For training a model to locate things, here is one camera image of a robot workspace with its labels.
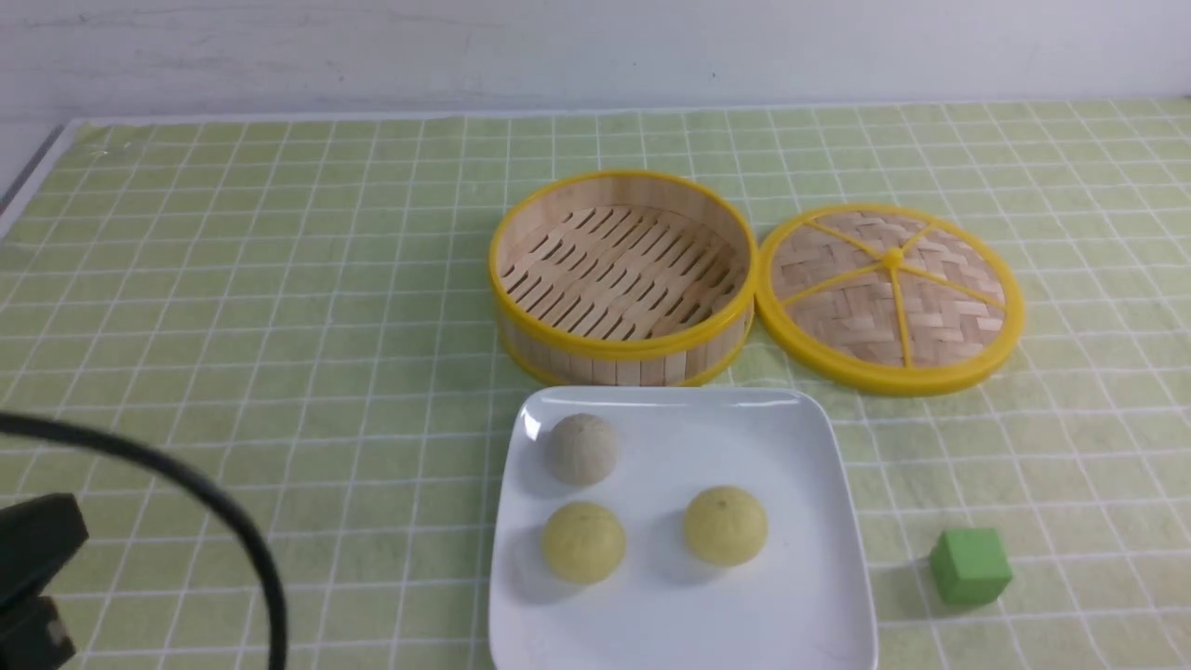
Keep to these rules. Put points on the bamboo steamer lid yellow rim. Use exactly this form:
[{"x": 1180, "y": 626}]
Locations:
[{"x": 888, "y": 300}]

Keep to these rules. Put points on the green checkered tablecloth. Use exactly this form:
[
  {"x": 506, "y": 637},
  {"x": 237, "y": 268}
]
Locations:
[{"x": 301, "y": 310}]

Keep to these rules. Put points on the white square plate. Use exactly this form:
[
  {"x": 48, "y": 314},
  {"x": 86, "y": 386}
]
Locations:
[{"x": 803, "y": 603}]

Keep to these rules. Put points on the pale yellow steamed bun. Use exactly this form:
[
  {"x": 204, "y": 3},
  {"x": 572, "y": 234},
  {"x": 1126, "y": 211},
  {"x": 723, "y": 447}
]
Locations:
[{"x": 725, "y": 526}]

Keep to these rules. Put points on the green cube block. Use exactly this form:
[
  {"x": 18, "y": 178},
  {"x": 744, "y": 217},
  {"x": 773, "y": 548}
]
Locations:
[{"x": 970, "y": 566}]

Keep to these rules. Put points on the beige steamed bun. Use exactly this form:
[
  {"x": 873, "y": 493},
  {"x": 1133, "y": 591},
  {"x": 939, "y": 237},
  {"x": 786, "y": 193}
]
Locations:
[{"x": 582, "y": 450}]

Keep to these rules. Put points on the bamboo steamer basket yellow rim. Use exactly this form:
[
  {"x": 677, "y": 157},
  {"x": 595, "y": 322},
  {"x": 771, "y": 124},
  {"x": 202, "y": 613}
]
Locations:
[{"x": 624, "y": 278}]

